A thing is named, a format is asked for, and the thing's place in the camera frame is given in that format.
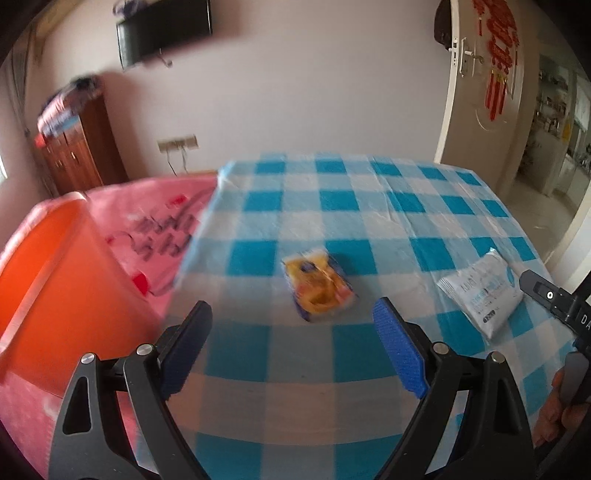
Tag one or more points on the dark bag on door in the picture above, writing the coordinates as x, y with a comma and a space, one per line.
443, 23

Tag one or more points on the white door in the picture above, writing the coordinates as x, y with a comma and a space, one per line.
471, 115

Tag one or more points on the black wall television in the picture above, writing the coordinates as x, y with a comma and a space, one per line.
161, 32

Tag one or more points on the red hanging door decoration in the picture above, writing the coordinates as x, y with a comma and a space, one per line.
501, 27

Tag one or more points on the orange plastic bucket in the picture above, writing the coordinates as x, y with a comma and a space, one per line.
55, 286

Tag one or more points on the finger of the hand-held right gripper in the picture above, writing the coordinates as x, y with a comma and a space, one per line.
547, 300

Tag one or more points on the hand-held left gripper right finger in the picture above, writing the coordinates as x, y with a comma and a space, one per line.
399, 346

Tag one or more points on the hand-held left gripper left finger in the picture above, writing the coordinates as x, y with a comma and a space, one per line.
184, 350

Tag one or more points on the blue and yellow tissue pack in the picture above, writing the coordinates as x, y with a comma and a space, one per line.
318, 286

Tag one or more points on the brown wooden cabinet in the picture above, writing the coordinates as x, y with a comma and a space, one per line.
83, 152

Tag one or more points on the stack of folded blankets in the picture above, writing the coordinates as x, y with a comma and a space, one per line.
60, 110

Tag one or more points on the pink printed blanket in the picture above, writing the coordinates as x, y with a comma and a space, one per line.
120, 217

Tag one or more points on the beige wall socket strip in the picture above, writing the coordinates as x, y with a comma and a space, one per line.
178, 143

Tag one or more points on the person's right hand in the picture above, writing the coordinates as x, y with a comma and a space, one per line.
547, 420

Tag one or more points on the blue white checkered tablecloth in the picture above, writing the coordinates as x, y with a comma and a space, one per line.
351, 203

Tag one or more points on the white cabinets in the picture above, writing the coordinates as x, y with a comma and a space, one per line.
572, 177

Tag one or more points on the small white blue-lettered packet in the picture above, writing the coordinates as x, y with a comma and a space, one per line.
480, 295

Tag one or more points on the shelf with goods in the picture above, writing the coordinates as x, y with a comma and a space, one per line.
549, 106

